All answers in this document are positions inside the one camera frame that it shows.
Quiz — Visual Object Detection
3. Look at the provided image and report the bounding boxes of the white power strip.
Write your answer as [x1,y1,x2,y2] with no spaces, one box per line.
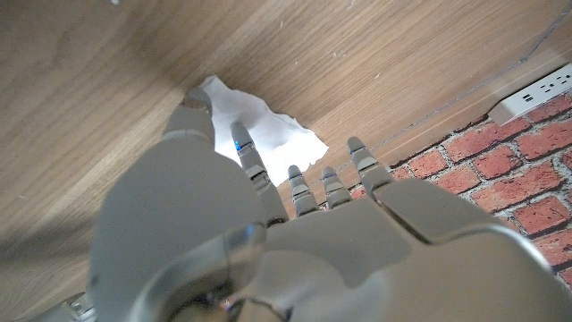
[487,63,572,127]

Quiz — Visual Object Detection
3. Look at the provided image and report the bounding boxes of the white cloth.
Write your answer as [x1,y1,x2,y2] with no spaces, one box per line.
[198,74,330,188]

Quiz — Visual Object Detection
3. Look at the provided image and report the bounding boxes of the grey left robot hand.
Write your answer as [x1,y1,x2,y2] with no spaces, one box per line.
[87,87,572,322]

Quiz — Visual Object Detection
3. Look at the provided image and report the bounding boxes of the red brick print backdrop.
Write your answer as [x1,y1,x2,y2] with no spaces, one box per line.
[348,91,572,287]

